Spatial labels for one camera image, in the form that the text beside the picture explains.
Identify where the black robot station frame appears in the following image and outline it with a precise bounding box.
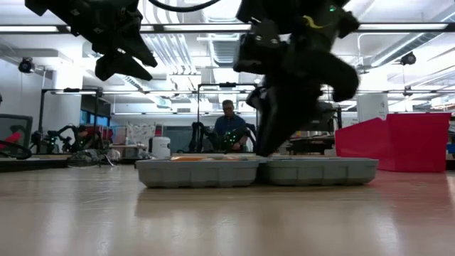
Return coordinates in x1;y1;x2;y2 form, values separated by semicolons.
177;82;259;154
30;86;105;154

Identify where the dark desk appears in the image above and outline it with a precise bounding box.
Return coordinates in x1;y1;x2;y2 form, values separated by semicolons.
285;134;336;156

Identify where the black robot with green lights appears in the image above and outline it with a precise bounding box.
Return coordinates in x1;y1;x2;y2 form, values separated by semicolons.
31;124;111;154

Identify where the silver ceiling duct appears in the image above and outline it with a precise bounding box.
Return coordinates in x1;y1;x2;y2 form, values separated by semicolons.
197;0;250;69

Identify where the black camera cable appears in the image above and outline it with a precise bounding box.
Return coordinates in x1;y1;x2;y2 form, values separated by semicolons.
146;0;222;14

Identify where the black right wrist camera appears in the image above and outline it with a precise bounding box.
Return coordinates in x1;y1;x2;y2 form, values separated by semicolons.
232;19;291;75

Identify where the grey-blue plastic tool case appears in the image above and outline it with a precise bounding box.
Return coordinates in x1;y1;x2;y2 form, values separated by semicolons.
136;153;380;188

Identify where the white numbered pillar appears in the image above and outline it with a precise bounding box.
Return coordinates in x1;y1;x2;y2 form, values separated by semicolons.
355;92;391;124

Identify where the red flat object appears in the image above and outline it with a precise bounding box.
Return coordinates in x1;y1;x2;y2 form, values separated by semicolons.
0;131;23;145

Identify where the person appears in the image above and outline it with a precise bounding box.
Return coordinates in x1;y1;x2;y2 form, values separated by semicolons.
214;99;249;153
76;124;94;150

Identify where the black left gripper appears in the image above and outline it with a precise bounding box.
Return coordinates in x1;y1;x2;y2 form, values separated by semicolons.
69;0;159;82

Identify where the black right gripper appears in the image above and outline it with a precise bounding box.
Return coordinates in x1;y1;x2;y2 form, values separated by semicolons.
245;6;360;157

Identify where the red bin wall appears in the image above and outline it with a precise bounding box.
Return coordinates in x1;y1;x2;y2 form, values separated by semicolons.
334;112;452;174

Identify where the grey crumpled heap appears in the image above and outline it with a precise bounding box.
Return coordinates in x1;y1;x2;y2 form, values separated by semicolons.
67;148;122;167

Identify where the black ceiling camera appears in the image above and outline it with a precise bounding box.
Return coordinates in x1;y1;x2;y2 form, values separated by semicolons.
17;55;37;75
399;50;417;67

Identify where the black aluminium table frame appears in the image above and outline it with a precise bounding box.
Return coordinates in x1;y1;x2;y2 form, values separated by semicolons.
0;154;139;174

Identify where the grey office chair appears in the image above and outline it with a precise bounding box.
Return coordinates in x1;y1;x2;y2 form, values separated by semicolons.
0;113;33;160

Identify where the black computer monitor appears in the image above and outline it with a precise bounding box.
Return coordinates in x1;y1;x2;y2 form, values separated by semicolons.
318;101;343;133

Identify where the white air purifier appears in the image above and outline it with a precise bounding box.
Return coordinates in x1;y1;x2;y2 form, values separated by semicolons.
151;136;172;159

